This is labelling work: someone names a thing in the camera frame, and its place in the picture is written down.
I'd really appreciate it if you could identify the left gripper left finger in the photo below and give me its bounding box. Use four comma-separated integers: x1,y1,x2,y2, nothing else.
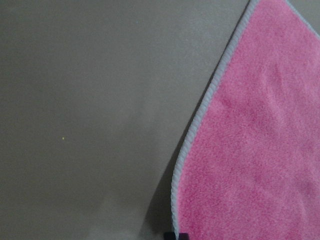
163,232,176,240

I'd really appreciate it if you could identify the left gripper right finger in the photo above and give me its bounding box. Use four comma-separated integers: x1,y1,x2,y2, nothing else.
178,232,190,240

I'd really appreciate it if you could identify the pink towel with grey edge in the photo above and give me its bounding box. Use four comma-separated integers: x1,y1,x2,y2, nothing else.
171,0,320,240

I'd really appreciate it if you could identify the brown paper table mat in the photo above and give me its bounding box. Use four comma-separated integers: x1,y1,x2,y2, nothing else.
0,0,320,240

